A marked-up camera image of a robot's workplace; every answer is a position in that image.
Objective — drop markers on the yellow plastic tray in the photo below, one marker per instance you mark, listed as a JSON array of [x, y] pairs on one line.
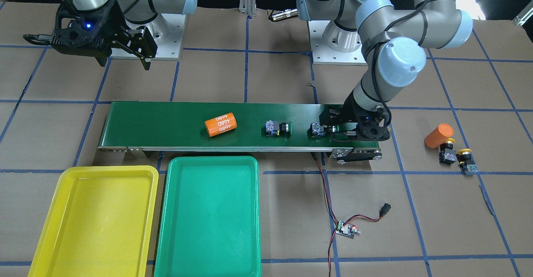
[[99, 223]]

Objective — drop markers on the yellow push button switch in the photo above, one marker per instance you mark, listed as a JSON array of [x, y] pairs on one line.
[[447, 155]]

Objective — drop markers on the black barrel plug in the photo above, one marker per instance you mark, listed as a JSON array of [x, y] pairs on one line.
[[384, 209]]

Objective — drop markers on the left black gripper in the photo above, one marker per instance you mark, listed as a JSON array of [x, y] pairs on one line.
[[349, 113]]

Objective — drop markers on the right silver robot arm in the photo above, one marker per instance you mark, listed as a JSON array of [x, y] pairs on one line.
[[164, 18]]

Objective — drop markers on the plain orange cylinder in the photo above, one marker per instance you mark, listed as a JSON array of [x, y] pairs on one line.
[[439, 135]]

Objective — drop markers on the green conveyor belt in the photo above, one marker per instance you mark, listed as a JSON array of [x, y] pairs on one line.
[[139, 127]]

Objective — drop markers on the small motor controller board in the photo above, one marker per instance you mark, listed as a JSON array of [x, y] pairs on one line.
[[346, 229]]

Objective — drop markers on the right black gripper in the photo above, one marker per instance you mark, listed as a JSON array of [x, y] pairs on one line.
[[113, 26]]

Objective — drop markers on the green plastic tray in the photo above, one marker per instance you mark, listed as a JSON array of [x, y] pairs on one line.
[[210, 218]]

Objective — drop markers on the green push button switch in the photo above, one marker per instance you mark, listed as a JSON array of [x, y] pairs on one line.
[[316, 131]]

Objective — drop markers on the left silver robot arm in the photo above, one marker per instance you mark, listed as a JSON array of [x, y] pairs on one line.
[[392, 43]]

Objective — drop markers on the orange cylinder 4680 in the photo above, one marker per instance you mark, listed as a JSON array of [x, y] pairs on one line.
[[221, 124]]

